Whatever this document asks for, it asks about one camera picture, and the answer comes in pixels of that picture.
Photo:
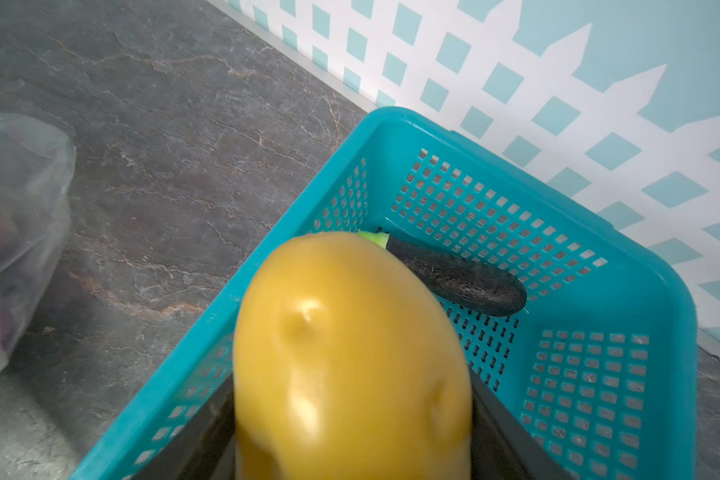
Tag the yellow toy potato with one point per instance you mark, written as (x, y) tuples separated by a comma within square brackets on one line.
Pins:
[(346, 367)]

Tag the clear zip top bag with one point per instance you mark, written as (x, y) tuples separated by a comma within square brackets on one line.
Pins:
[(37, 165)]

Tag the dark purple toy eggplant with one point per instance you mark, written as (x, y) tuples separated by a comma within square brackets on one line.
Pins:
[(473, 285)]

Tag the teal plastic basket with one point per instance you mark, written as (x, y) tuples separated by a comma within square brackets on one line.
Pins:
[(599, 367)]

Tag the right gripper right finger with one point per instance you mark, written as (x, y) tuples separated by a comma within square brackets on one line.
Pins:
[(501, 448)]

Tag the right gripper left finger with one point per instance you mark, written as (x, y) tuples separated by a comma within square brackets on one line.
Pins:
[(204, 448)]

